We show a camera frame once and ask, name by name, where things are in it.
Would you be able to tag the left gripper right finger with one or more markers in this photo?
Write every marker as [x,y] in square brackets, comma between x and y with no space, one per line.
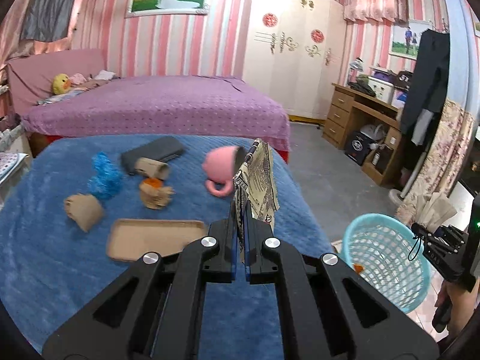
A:
[326,310]

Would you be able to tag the small framed photo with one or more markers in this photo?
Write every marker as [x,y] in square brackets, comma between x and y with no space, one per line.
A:
[405,38]

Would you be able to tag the brown paper tube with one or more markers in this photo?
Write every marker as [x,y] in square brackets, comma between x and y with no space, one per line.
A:
[84,209]

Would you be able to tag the white wardrobe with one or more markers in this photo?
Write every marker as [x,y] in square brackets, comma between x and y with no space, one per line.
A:
[294,53]

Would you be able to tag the pink mug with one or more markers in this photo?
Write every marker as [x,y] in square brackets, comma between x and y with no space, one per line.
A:
[220,166]

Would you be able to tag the brown paper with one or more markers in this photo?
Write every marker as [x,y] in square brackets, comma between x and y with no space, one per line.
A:
[433,210]

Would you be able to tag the orange peel piece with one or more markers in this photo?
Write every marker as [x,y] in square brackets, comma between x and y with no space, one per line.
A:
[358,268]

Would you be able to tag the silver snack wrapper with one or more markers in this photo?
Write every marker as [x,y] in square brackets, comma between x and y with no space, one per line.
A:
[254,183]

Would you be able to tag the brown paper ball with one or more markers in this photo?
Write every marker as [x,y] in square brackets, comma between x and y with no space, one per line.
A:
[155,199]

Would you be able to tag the purple dotted bed cover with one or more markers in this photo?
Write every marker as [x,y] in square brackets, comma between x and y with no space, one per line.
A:
[186,105]

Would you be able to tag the pink headboard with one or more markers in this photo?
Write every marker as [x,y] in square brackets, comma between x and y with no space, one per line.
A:
[30,78]

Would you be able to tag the tan phone case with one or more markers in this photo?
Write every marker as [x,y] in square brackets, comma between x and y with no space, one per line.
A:
[130,239]

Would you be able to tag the blue plastic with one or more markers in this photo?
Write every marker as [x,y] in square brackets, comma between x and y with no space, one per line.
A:
[107,180]

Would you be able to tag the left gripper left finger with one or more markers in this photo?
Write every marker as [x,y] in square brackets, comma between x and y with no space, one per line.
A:
[153,310]

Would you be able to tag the dark hanging coat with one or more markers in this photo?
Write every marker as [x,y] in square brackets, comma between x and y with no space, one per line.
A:
[428,87]

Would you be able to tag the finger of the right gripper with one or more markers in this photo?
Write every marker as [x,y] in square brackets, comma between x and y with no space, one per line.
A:
[435,237]

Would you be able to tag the white storage box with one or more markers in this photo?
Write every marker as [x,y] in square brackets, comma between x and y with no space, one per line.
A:
[384,90]

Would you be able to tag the black box under desk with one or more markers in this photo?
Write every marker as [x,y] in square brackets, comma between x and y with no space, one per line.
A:
[358,147]

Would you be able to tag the desk lamp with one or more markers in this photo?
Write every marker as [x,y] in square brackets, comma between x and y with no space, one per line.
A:
[355,66]

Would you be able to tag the black smartphone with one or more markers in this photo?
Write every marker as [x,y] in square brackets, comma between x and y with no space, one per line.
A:
[162,149]

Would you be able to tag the polka dot covered box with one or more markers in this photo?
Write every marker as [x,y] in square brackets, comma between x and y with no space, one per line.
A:
[13,167]

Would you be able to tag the small orange peel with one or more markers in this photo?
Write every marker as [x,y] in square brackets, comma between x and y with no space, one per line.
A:
[153,182]

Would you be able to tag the wooden desk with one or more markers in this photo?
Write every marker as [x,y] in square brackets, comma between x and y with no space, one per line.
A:
[350,110]

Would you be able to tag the light blue plastic basket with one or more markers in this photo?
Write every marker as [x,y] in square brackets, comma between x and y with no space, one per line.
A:
[390,257]

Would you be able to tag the yellow duck plush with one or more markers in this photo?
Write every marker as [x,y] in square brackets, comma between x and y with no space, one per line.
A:
[61,84]

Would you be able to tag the right hand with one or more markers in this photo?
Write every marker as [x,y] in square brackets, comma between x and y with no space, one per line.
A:
[463,305]

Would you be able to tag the floral curtain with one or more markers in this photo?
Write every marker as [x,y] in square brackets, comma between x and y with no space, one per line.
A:
[443,162]

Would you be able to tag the blue fluffy blanket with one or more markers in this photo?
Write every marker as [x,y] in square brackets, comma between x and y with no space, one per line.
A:
[50,268]

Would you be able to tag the grey window curtain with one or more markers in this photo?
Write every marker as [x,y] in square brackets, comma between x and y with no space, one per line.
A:
[47,20]

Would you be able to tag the brown cardboard tube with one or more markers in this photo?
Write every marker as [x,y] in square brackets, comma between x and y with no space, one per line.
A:
[151,168]

